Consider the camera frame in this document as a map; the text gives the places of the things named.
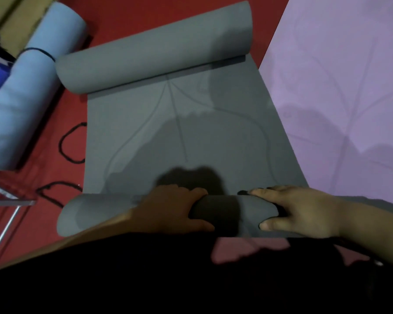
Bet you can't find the person's right hand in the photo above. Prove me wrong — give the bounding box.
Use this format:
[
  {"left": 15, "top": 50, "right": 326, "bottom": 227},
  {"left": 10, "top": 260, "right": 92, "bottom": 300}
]
[{"left": 238, "top": 185, "right": 344, "bottom": 239}]

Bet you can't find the person's left hand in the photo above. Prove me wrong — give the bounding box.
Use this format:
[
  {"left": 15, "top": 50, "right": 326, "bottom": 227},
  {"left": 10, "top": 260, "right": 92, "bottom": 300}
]
[{"left": 130, "top": 184, "right": 215, "bottom": 235}]

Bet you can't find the grey yoga mat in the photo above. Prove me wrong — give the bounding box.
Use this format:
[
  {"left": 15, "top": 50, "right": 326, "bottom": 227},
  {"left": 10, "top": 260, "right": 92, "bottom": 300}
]
[{"left": 55, "top": 0, "right": 393, "bottom": 239}]

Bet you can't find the person's right forearm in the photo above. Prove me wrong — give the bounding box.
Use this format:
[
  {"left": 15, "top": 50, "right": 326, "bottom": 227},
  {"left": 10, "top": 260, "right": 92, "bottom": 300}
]
[{"left": 339, "top": 197, "right": 393, "bottom": 272}]

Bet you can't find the person's black clothing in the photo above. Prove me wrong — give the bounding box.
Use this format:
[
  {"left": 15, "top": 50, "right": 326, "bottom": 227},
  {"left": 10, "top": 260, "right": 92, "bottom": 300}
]
[{"left": 0, "top": 231, "right": 393, "bottom": 314}]

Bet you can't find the purple yoga mat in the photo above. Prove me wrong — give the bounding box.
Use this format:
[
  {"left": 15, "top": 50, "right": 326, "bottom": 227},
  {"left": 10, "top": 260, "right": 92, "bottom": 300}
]
[{"left": 258, "top": 0, "right": 393, "bottom": 213}]

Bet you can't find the rolled light blue yoga mat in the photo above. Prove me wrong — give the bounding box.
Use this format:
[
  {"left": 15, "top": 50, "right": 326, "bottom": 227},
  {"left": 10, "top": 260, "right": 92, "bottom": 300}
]
[{"left": 0, "top": 1, "right": 88, "bottom": 171}]

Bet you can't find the black elastic band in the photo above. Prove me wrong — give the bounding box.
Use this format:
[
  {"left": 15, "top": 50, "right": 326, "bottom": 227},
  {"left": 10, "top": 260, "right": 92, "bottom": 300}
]
[{"left": 19, "top": 47, "right": 56, "bottom": 63}]

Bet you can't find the brown cardboard box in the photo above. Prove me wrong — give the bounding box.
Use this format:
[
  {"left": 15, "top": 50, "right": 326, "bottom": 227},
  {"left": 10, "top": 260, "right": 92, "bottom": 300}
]
[{"left": 0, "top": 0, "right": 62, "bottom": 58}]

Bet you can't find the black strap loop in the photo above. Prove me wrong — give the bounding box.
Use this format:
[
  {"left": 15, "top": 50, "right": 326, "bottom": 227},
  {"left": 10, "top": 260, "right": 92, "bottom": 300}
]
[
  {"left": 58, "top": 122, "right": 88, "bottom": 165},
  {"left": 36, "top": 181, "right": 83, "bottom": 208}
]

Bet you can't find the metal frame glass table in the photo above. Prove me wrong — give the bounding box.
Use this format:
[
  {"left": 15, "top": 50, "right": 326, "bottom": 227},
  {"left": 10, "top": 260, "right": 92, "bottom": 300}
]
[{"left": 0, "top": 179, "right": 37, "bottom": 268}]

